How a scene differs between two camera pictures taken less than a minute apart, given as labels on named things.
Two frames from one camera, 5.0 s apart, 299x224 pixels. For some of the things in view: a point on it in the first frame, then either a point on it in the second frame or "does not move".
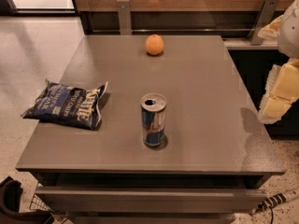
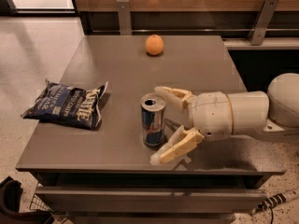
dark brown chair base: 10,191 does not move
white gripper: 290,32 → 211,113
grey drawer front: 149,199 does not move
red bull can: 153,107 does not move
